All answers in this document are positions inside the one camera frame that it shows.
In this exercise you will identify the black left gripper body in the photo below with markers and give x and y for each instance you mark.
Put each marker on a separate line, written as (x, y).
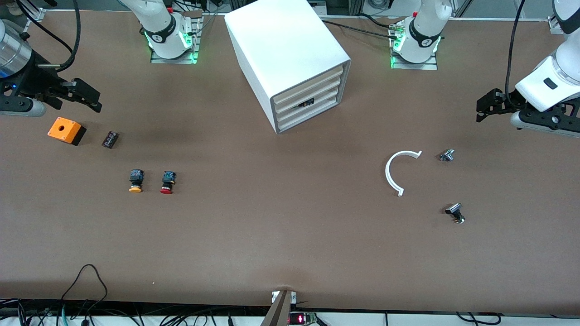
(510, 99)

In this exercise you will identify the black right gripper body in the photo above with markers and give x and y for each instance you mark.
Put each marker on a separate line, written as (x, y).
(32, 77)

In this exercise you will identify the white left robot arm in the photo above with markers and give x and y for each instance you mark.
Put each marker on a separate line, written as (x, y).
(423, 31)

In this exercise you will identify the yellow push button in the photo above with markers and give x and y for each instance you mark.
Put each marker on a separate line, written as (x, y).
(136, 179)

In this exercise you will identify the red push button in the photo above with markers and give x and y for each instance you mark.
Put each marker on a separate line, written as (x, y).
(167, 181)

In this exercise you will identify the small black contact block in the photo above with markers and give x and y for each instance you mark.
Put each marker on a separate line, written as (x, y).
(110, 139)

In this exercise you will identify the white curved plastic arc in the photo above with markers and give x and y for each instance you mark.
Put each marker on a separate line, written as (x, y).
(387, 173)

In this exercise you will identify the device with red display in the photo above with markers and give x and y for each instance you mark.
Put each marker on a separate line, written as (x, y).
(302, 318)

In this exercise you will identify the orange button enclosure box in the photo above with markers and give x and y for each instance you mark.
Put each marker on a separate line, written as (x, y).
(63, 129)

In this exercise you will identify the silver knob switch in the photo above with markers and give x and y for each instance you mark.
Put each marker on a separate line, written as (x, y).
(446, 155)

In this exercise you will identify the aluminium frame corner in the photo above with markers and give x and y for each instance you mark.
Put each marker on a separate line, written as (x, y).
(34, 13)
(556, 25)

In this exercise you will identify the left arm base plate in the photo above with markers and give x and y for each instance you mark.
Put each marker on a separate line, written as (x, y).
(414, 66)

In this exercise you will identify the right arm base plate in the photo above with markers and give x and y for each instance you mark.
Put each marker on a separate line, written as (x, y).
(172, 60)

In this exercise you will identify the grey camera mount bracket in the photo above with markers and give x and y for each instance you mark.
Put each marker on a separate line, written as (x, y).
(278, 310)

